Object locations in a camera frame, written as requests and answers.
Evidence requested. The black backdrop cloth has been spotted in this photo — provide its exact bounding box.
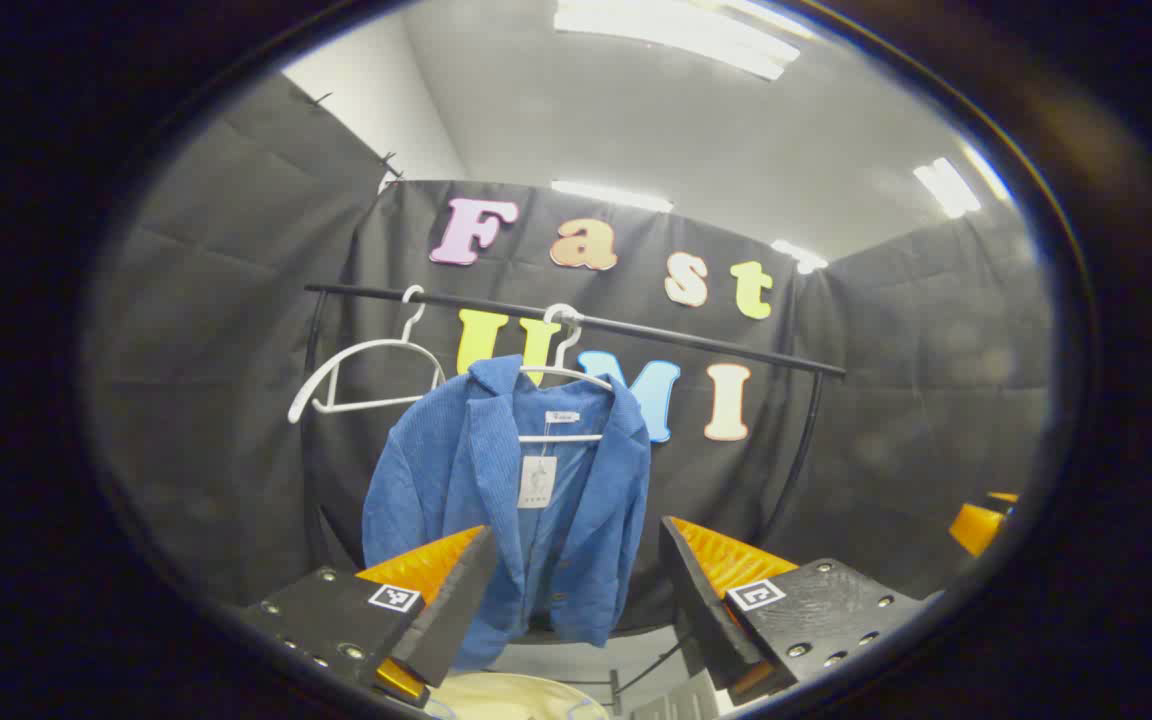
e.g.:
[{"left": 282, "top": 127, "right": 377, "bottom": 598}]
[{"left": 86, "top": 72, "right": 1057, "bottom": 641}]

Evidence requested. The cream laundry hamper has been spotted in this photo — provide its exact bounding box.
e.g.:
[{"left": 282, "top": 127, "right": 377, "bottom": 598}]
[{"left": 426, "top": 672, "right": 612, "bottom": 720}]

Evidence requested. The black clothes rack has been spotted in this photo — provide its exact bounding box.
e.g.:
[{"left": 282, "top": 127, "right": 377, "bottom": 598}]
[{"left": 298, "top": 282, "right": 849, "bottom": 691}]

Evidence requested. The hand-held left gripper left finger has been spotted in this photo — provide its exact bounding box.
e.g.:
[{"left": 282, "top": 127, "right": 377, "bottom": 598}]
[{"left": 234, "top": 525, "right": 499, "bottom": 709}]

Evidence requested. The blue corduroy jacket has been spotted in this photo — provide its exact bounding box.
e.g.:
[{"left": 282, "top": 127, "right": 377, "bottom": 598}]
[{"left": 362, "top": 354, "right": 653, "bottom": 671}]

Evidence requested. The white clothes hanger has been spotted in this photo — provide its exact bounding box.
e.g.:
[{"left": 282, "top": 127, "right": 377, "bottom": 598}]
[
  {"left": 518, "top": 303, "right": 617, "bottom": 444},
  {"left": 287, "top": 285, "right": 447, "bottom": 425}
]

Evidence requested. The ceiling light panel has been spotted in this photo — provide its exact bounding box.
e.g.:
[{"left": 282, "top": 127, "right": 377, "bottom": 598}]
[
  {"left": 553, "top": 0, "right": 817, "bottom": 81},
  {"left": 913, "top": 157, "right": 982, "bottom": 219},
  {"left": 772, "top": 240, "right": 829, "bottom": 275}
]

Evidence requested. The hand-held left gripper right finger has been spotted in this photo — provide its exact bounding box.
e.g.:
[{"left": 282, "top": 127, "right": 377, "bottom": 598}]
[{"left": 658, "top": 515, "right": 929, "bottom": 709}]

